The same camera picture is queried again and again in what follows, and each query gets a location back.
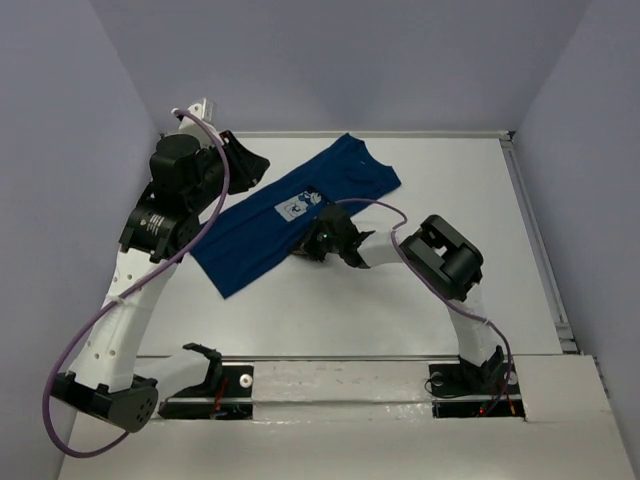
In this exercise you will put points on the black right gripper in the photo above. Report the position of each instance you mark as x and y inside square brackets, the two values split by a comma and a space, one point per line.
[309, 247]

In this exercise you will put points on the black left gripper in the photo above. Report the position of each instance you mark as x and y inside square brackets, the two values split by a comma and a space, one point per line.
[232, 157]

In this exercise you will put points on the blue printed t shirt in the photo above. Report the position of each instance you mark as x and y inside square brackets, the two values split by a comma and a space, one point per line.
[254, 236]

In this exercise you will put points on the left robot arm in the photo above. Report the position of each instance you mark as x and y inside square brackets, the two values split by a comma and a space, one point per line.
[186, 177]

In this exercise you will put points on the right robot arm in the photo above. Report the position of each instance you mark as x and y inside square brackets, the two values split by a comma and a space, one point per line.
[448, 265]

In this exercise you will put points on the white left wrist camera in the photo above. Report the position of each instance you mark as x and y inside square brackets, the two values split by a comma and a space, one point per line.
[203, 109]

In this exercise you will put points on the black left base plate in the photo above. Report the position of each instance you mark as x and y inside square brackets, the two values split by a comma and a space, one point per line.
[230, 400]

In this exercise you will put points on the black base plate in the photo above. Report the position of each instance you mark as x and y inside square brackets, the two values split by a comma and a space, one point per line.
[454, 398]
[230, 400]

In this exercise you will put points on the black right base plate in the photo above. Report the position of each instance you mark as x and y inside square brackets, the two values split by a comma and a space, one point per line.
[454, 398]

